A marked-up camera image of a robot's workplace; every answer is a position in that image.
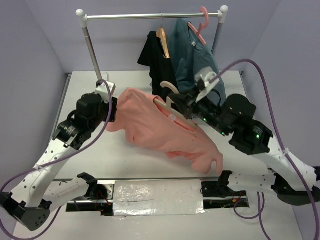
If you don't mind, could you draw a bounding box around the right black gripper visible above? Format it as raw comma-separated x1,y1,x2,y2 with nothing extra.
167,84,230,136

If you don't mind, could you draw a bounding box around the light wooden hanger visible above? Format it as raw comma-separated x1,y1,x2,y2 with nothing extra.
153,81,198,130

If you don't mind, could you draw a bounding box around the salmon pink t shirt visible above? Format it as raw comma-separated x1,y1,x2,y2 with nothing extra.
106,88,224,175

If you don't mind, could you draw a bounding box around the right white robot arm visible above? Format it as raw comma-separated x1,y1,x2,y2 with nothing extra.
169,93,320,206

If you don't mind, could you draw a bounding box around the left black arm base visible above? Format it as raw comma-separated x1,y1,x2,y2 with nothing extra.
66,173,115,217

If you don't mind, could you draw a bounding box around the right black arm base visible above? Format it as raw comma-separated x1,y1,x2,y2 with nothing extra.
200,170,249,210

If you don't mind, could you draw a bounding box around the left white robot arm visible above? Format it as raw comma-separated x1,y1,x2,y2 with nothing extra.
0,93,118,232

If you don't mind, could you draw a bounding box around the black t shirt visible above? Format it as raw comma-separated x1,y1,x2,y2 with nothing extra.
137,31,178,101

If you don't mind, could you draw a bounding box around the teal t shirt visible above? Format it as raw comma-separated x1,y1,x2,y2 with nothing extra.
168,18,219,93

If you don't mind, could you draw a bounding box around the pink plastic hanger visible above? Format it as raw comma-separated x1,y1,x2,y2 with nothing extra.
188,6,210,46

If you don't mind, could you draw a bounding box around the wooden hanger with black shirt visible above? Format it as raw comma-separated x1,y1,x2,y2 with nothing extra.
156,23,170,59

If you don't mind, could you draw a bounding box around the white and silver clothes rack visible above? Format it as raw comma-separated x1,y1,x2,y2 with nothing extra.
75,5,229,80

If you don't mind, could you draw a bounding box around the silver foil cover panel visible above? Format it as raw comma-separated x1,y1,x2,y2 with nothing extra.
113,179,205,217

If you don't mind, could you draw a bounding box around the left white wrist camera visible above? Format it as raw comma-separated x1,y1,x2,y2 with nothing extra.
94,80,116,103

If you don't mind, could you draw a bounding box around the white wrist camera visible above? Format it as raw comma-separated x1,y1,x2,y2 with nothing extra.
94,80,116,103
194,66,220,103

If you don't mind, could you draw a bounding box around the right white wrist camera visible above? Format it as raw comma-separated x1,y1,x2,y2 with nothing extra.
194,66,220,103

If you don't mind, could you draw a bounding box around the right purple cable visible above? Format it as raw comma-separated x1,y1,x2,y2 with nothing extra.
209,58,320,240

